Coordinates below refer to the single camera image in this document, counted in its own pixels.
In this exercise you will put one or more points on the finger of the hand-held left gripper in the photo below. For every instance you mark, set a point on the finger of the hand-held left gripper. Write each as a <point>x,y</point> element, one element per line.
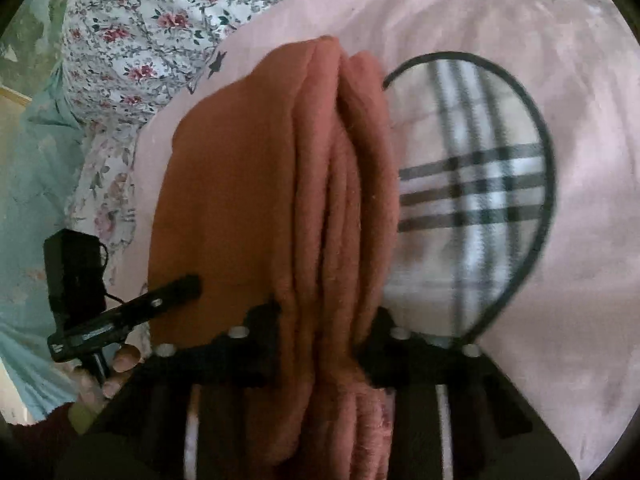
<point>170,292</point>

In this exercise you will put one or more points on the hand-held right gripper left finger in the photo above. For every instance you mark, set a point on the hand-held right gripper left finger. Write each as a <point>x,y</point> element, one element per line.
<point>250,350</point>

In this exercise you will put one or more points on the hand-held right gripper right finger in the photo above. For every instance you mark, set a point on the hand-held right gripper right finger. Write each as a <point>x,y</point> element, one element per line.
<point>385,355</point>

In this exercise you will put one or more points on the orange printed sweatshirt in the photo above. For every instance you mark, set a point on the orange printed sweatshirt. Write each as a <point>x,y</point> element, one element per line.
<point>240,185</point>

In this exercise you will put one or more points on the person's left forearm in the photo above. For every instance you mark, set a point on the person's left forearm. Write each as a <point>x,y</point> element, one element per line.
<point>50,440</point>

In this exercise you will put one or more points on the person's left hand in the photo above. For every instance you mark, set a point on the person's left hand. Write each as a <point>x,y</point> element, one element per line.
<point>122,360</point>

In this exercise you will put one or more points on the teal floral blanket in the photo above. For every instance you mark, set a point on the teal floral blanket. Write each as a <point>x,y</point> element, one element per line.
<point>35,200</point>

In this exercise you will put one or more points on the white floral quilt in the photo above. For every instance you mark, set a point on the white floral quilt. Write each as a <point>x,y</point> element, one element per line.
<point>150,20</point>

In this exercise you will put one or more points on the pink bed sheet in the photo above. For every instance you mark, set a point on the pink bed sheet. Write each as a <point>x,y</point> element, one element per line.
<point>575,85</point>

